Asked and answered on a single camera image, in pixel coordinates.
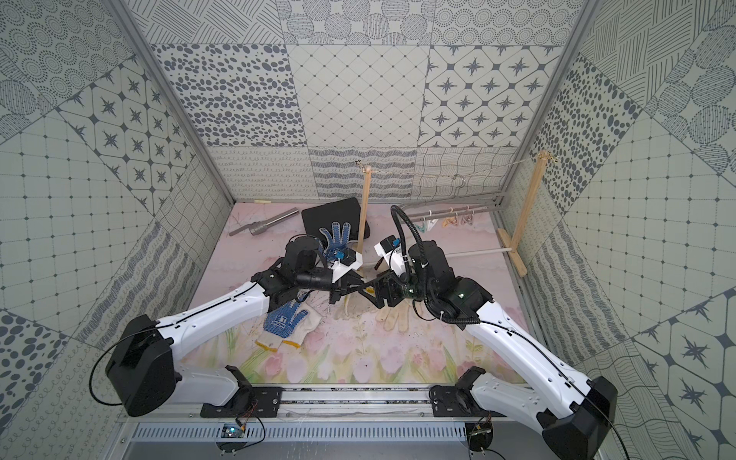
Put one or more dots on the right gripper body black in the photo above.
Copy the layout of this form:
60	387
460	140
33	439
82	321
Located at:
398	290

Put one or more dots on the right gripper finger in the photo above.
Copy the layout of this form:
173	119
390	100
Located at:
374	285
374	299

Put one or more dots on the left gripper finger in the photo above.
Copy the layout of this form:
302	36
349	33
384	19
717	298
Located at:
342	275
338	291

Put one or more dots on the grey clip hanger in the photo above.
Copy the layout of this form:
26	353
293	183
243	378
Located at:
453	197

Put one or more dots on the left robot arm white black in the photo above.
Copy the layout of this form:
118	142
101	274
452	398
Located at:
145	366

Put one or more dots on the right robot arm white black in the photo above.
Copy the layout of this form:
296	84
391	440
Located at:
573	413

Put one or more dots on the beige dirty knit gloves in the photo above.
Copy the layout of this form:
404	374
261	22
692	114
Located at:
395	318

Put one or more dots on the blue dotted glove far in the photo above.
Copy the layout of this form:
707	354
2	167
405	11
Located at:
337	238

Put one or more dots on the blue dotted glove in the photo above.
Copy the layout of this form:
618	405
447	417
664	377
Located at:
289	324
337	238

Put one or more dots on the blue dotted glove near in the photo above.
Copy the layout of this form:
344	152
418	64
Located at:
289	324

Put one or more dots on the black flat pad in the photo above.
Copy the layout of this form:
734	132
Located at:
323	216

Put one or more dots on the grey metal cylinder tool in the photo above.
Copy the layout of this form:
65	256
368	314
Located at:
260	227

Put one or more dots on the small black module right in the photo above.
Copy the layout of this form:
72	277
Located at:
479	436

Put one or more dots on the small circuit board left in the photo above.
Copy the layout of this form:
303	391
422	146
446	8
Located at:
232	439

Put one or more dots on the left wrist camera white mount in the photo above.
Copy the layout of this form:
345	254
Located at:
350	260

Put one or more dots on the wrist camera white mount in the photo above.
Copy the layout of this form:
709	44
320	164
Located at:
350	260
389	250

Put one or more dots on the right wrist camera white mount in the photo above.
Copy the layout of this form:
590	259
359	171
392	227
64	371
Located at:
389	250

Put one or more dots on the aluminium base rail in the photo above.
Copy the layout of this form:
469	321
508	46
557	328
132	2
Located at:
356	402

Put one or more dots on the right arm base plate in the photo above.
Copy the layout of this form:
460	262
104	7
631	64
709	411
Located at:
451	402

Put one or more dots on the wooden drying rack frame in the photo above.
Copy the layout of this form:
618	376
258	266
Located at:
509	244

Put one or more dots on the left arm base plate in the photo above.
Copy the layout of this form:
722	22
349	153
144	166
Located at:
260	401

